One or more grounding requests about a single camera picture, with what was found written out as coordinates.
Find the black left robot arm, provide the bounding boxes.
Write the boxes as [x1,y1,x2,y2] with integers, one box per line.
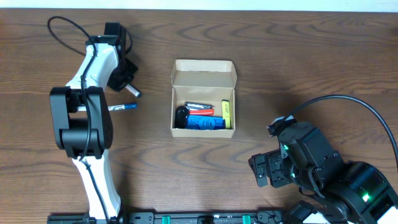
[50,34,137,223]

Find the blue capped white marker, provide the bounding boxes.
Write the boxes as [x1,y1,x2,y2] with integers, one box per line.
[76,103,137,111]

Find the black correction tape dispenser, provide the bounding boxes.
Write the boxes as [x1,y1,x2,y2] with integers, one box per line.
[175,106,190,129]

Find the cardboard box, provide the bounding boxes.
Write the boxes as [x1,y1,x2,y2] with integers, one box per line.
[170,59,237,138]

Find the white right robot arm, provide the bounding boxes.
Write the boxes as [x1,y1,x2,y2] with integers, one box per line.
[248,150,397,223]

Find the yellow highlighter pen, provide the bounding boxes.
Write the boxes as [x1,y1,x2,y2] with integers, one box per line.
[221,100,231,129]

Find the blue plastic tool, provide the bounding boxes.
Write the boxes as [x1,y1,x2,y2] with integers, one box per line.
[185,115,226,130]

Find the black capped white marker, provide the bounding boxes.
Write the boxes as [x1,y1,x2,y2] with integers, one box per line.
[125,84,142,98]

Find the red handled pliers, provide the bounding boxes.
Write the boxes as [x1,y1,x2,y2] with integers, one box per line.
[185,102,215,116]

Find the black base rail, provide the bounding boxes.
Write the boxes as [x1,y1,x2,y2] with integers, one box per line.
[47,211,330,224]

